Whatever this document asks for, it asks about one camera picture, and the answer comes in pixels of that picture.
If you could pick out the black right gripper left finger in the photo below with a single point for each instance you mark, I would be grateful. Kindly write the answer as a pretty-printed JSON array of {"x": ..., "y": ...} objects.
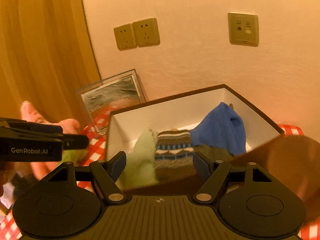
[{"x": 116, "y": 165}]

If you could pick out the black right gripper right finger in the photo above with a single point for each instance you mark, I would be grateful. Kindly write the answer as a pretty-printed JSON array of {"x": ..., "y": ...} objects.
[{"x": 203, "y": 166}]

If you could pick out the light green cloth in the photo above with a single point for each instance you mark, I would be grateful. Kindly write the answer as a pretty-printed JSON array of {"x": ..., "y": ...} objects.
[{"x": 140, "y": 164}]

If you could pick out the striped knitted sock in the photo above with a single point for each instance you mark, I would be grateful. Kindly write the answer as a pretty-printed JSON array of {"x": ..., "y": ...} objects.
[{"x": 174, "y": 156}]

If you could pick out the blue cloth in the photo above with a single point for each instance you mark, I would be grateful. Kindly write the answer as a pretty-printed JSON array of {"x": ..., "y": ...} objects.
[{"x": 222, "y": 128}]

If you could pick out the pink starfish plush toy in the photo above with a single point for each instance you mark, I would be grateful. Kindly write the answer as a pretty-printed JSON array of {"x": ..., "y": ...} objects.
[{"x": 69, "y": 126}]

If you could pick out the brown cardboard box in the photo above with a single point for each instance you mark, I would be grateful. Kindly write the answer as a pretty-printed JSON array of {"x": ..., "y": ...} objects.
[{"x": 181, "y": 111}]

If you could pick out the framed picture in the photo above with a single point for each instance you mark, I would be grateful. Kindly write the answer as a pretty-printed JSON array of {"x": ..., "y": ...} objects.
[{"x": 115, "y": 92}]

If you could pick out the yellow-brown curtain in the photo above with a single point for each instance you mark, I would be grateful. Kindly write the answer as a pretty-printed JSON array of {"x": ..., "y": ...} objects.
[{"x": 46, "y": 58}]

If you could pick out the dark brown metal canister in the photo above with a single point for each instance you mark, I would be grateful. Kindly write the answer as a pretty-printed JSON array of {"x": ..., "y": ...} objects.
[{"x": 294, "y": 161}]

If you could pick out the left beige wall socket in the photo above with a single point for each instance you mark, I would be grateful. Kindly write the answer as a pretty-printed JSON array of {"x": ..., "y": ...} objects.
[{"x": 125, "y": 37}]

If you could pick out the beige wall socket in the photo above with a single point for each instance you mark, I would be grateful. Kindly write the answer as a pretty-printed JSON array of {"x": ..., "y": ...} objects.
[
  {"x": 146, "y": 32},
  {"x": 125, "y": 37}
]

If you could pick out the right beige wall socket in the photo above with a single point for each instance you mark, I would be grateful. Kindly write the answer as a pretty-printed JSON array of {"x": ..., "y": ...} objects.
[{"x": 146, "y": 32}]

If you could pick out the beige data wall plate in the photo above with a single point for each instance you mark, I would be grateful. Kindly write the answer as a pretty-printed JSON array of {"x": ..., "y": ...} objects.
[{"x": 243, "y": 29}]

